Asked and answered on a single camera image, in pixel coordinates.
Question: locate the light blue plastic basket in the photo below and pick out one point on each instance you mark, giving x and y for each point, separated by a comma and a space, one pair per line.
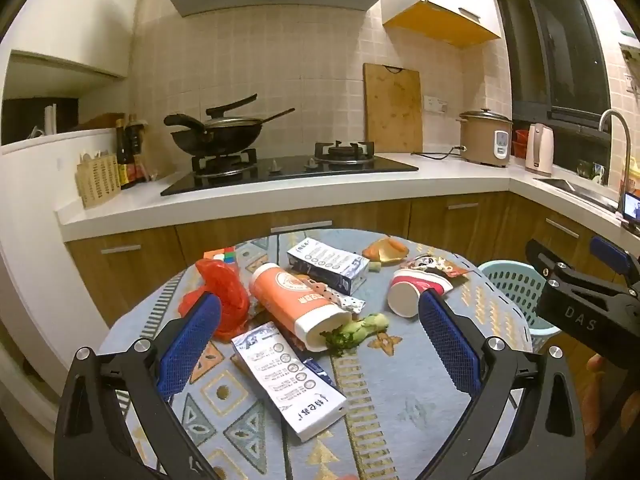
510, 290

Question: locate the white electric kettle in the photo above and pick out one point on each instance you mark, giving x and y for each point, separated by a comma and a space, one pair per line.
539, 152

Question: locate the woven utensil holder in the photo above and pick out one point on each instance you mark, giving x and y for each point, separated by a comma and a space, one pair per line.
99, 180

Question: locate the green bok choy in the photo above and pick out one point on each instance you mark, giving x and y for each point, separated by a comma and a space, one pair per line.
360, 330

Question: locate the white corner wall cabinet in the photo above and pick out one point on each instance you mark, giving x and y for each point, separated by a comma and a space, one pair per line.
60, 67

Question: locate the red plastic bag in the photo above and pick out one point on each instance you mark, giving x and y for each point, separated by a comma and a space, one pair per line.
225, 290

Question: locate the dark sauce bottle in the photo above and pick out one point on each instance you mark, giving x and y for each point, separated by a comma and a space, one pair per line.
136, 152
122, 160

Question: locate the orange peel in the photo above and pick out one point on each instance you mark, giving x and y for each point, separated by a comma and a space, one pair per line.
382, 251

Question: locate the person's right hand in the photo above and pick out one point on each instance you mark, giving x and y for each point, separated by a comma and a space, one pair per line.
595, 364

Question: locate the small lit screen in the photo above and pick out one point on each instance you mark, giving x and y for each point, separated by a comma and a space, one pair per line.
631, 207

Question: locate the steel faucet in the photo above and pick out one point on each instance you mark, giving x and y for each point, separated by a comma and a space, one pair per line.
625, 140

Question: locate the black glass gas stove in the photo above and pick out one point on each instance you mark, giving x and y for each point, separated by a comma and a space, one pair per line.
300, 172

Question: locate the black wok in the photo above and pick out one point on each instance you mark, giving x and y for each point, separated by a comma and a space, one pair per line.
220, 140

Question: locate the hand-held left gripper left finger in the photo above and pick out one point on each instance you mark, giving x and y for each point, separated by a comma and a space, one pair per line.
192, 345

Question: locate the beige rice cooker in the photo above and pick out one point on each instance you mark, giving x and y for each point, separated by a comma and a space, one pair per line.
482, 140

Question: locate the blue patterned tablecloth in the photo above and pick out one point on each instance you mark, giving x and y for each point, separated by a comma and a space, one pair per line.
390, 410

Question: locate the wooden cutting board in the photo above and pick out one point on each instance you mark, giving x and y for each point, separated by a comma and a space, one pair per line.
392, 110

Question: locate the red white paper cup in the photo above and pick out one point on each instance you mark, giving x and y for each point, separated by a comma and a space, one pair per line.
407, 297

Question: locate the red container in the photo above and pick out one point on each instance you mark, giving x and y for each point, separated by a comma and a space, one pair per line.
520, 142

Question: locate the white blue milk carton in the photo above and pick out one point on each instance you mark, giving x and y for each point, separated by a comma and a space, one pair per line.
325, 265
285, 380

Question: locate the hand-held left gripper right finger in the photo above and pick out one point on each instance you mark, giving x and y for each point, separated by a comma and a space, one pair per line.
450, 345

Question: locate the colourful puzzle cube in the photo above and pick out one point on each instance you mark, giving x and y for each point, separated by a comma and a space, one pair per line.
220, 256

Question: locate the wooden base cabinets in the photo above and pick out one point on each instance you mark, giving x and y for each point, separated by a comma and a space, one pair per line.
350, 216

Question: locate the red orange snack bag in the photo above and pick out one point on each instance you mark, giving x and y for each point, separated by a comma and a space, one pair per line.
432, 265

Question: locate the orange white cylinder container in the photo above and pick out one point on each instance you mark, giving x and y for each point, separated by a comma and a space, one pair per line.
295, 305

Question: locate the dark blue wrapper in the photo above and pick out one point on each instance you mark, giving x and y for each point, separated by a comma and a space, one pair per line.
315, 367

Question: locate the white wall outlet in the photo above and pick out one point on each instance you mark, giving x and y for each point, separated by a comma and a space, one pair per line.
435, 103

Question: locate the steel sink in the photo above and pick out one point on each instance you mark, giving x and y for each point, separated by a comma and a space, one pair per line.
575, 191

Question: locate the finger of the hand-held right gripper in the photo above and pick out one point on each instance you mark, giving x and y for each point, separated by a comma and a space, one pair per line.
607, 254
545, 260

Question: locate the silver foil packet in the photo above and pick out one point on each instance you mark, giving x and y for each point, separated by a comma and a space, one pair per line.
345, 301

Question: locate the dark window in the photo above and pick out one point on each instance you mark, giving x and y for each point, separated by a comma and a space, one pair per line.
555, 45

